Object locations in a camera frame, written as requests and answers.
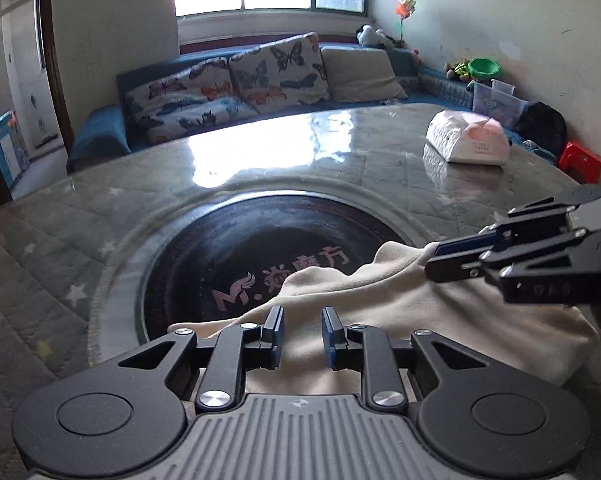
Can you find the cream sweater garment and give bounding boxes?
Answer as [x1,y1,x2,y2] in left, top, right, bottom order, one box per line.
[181,242,600,394]

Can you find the black round induction cooktop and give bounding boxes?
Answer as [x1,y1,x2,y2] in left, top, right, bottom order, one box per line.
[137,192,409,340]

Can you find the red plastic stool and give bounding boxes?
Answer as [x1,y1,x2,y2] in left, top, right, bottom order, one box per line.
[558,140,601,184]

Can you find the pink white tissue pack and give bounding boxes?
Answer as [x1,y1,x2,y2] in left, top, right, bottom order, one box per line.
[426,110,509,167]

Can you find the black backpack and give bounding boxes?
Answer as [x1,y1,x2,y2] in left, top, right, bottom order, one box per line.
[514,102,567,158]

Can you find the clear plastic storage box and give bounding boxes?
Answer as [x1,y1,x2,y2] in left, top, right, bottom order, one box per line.
[471,81,528,130]

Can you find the green plastic bowl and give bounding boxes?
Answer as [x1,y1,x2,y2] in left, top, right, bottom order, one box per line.
[467,58,502,80]

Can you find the small stuffed toys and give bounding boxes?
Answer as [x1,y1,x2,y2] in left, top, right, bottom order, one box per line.
[445,60,471,84]

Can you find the grey quilted star tablecloth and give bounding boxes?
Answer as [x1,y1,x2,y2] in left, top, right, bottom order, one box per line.
[0,104,601,479]

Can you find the plain beige cushion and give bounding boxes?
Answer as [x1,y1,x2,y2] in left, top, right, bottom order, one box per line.
[321,47,407,103]

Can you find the white plush toy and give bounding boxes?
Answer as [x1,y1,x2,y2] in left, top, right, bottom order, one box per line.
[355,24,395,50]

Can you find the colourful pinwheel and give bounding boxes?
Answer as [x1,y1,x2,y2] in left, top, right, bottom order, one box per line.
[395,0,416,42]

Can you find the butterfly pillow lower left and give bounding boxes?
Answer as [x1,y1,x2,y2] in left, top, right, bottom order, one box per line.
[125,58,257,144]

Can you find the butterfly pillow upright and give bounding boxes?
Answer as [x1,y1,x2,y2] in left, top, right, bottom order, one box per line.
[229,32,331,114]

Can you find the blue corner sofa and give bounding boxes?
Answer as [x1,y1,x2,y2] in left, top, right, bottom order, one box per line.
[67,32,527,174]

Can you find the blue toy box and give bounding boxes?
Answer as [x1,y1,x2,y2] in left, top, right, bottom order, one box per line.
[0,110,29,190]

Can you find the dark wooden door frame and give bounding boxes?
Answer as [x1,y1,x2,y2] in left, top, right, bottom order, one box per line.
[40,0,75,153]

